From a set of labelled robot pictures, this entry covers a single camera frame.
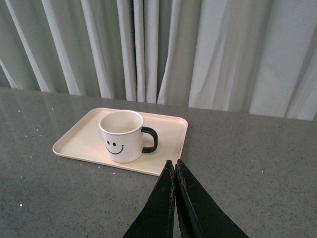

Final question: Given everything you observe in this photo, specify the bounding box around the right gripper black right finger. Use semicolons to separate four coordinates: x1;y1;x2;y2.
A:
175;160;247;238

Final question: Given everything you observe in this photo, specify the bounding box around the grey-white pleated curtain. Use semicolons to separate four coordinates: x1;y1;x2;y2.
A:
0;0;317;120

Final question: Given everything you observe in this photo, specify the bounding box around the beige rectangular plastic tray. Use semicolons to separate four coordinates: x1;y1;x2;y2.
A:
53;108;188;176

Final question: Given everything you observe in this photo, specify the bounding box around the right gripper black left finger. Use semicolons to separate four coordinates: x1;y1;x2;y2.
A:
124;160;176;238

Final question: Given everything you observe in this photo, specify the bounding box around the white smiley mug black handle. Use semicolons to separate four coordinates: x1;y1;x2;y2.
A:
99;110;159;163

